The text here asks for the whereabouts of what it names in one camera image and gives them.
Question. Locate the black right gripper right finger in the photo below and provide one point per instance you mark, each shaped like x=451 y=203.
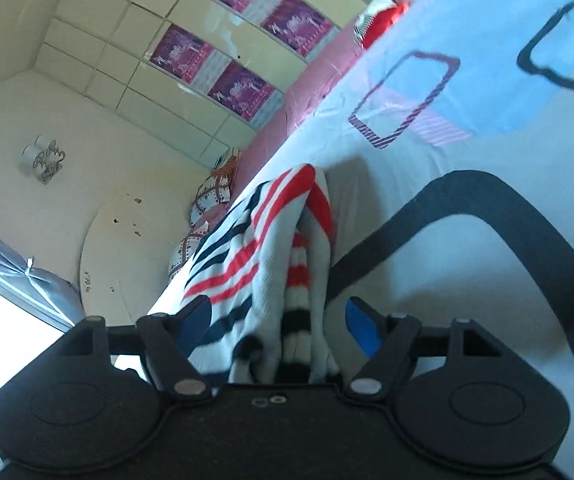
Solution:
x=458 y=400

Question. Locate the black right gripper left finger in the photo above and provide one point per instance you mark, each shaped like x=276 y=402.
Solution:
x=94 y=397

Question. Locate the white striped knit sweater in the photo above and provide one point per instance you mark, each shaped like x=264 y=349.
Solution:
x=265 y=268

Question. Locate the blue grey curtain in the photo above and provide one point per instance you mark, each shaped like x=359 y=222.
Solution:
x=38 y=292

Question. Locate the cream rounded headboard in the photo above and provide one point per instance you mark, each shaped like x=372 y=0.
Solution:
x=128 y=245

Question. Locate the patterned pillow near headboard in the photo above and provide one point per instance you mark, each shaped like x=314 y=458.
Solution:
x=185 y=250

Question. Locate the light blue patterned bedsheet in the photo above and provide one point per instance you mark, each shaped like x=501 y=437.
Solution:
x=448 y=153

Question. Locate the patterned pillow far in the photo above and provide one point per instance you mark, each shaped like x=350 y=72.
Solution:
x=212 y=197

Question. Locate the pink checked blanket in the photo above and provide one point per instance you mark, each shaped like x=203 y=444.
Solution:
x=301 y=98

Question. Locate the purple poster lower left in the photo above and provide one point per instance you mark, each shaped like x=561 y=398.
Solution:
x=245 y=94

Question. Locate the purple poster upper left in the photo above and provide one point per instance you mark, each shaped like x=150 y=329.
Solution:
x=189 y=58

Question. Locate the cream glossy wardrobe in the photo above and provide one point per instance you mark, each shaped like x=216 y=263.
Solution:
x=101 y=49

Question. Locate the red garment on bed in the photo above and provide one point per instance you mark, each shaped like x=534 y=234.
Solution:
x=381 y=22

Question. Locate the black white patterned garment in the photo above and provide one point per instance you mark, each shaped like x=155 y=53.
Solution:
x=362 y=21

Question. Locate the purple poster lower right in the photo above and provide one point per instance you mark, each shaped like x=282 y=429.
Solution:
x=298 y=26

